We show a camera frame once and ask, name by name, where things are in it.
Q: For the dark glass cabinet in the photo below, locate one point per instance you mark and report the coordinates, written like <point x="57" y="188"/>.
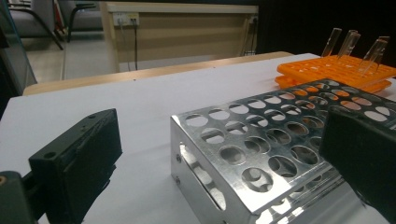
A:
<point x="12" y="62"/>

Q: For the clear glass test tube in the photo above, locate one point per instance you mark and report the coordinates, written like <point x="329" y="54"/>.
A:
<point x="346" y="40"/>
<point x="331" y="42"/>
<point x="372" y="57"/>
<point x="385" y="39"/>
<point x="352" y="45"/>

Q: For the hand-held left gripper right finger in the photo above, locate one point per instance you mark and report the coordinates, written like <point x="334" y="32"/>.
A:
<point x="361" y="155"/>

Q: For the black curtain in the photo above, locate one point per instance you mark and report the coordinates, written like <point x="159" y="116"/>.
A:
<point x="305" y="25"/>

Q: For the wooden table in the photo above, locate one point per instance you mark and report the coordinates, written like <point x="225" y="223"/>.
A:
<point x="93" y="80"/>

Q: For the silver metal test tube rack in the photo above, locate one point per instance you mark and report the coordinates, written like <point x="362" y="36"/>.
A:
<point x="190" y="132"/>

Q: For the white wall socket strip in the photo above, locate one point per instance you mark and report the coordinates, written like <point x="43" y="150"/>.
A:
<point x="124" y="18"/>

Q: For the grey chair with black frame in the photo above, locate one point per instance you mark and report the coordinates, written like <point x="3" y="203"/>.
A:
<point x="84" y="18"/>
<point x="28" y="21"/>

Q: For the orange plastic test tube rack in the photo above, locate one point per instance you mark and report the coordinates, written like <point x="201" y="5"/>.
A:
<point x="311" y="70"/>

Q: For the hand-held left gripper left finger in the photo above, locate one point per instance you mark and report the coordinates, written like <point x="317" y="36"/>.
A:
<point x="77" y="161"/>

